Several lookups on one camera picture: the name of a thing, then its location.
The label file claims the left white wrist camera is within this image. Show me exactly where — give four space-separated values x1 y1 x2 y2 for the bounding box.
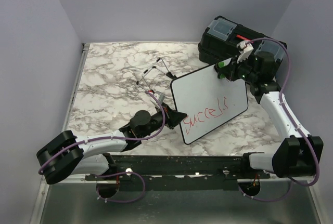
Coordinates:
150 91 165 107

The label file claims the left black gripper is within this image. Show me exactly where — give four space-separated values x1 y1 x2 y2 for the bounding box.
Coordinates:
140 103 187 139

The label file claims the aluminium frame extrusion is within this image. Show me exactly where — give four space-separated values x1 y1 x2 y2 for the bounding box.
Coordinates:
30 43 90 223

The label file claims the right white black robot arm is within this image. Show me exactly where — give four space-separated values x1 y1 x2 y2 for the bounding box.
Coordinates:
214 51 323 178

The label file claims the white whiteboard with red writing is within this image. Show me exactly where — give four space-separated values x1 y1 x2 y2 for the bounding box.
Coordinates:
170 64 249 145

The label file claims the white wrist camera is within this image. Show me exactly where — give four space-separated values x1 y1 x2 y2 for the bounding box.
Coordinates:
150 91 165 107
236 40 253 63

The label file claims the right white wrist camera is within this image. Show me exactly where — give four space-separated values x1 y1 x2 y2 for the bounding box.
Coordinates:
236 40 253 63

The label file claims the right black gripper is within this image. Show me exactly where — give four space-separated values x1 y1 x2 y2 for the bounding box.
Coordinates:
218 54 258 84

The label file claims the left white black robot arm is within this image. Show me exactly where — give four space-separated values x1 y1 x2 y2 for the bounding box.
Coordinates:
36 103 188 185

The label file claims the black front mounting rail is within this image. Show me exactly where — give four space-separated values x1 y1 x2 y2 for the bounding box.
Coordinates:
72 153 270 193

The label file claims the green black whiteboard eraser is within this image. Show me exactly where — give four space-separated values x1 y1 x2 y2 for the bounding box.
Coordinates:
214 61 225 79

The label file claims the black wire easel stand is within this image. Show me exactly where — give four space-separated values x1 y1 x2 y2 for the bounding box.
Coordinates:
134 58 177 99

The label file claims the black plastic toolbox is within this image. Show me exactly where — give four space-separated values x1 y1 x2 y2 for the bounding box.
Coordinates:
197 15 287 79

